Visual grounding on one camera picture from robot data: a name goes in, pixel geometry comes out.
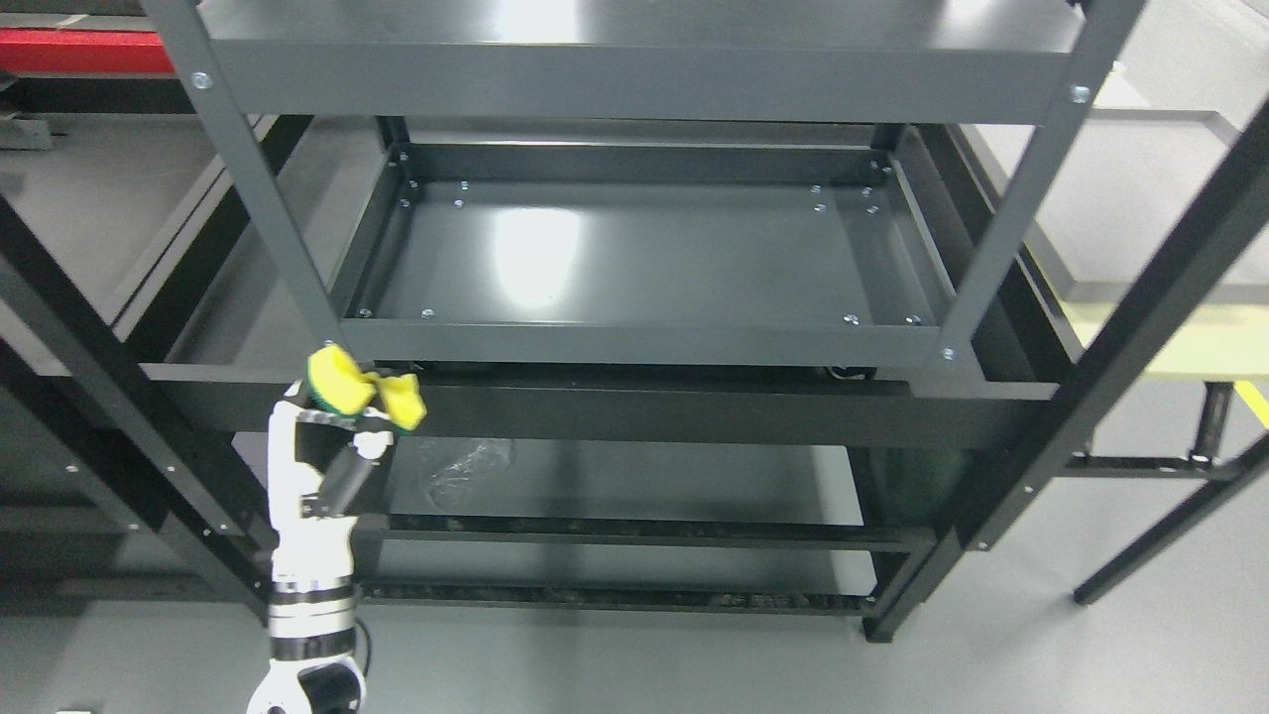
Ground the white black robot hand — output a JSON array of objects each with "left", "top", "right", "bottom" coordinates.
[{"left": 266, "top": 369, "right": 426, "bottom": 594}]

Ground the green yellow sponge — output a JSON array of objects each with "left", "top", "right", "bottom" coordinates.
[{"left": 305, "top": 342, "right": 426, "bottom": 432}]

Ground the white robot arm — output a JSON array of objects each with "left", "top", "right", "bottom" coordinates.
[{"left": 245, "top": 574, "right": 367, "bottom": 713}]

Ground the grey metal shelf unit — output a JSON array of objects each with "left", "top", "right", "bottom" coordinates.
[{"left": 3, "top": 1, "right": 1266, "bottom": 642}]

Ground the black frame table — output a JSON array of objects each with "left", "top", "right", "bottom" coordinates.
[{"left": 1051, "top": 109, "right": 1269, "bottom": 607}]

